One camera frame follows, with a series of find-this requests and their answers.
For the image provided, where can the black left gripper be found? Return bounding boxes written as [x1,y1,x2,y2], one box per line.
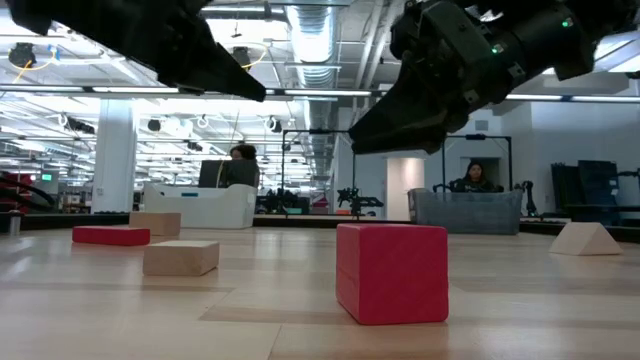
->
[74,0,268,103]

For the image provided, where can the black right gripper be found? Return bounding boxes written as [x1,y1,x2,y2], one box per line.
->
[348,0,511,156]

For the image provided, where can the red cube block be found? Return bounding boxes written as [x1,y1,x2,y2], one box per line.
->
[335,222,450,327]

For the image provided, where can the natural wood rectangular block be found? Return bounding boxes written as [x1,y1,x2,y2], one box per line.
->
[128,211,183,238]

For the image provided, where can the small natural wood block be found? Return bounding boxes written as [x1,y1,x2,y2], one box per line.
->
[142,239,221,278]

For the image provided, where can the red long block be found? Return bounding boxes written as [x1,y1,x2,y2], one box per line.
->
[71,225,152,247]

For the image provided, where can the natural wood triangle block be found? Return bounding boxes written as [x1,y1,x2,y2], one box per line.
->
[548,221,624,257]

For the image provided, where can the black hanging ceiling device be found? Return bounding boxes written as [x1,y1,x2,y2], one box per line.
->
[230,45,254,69]
[8,41,37,69]

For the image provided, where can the long ceiling light bar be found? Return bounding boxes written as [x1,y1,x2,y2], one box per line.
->
[264,87,640,104]

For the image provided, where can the person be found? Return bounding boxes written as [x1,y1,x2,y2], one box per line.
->
[449,159,505,194]
[228,143,261,189]

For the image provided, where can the black monitor screen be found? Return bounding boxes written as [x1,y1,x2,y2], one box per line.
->
[197,159,261,190]

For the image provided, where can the dark grey translucent bin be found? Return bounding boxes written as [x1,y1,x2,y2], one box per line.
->
[406,187,525,236]

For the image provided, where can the white building pillar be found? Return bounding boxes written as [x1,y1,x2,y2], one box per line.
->
[90,98,139,216]

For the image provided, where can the white plastic bin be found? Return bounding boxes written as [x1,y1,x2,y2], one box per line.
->
[142,182,259,231]

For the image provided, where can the dark blue stacked crates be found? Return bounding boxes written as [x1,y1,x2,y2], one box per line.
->
[550,159,620,207]

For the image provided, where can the black gantry frame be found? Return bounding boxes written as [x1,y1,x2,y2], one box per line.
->
[280,128,358,217]
[441,133,514,194]

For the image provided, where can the round silver ceiling duct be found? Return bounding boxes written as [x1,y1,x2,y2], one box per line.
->
[283,0,342,92]

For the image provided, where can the black aluminium table frame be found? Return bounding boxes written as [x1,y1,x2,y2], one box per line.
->
[0,203,640,241]

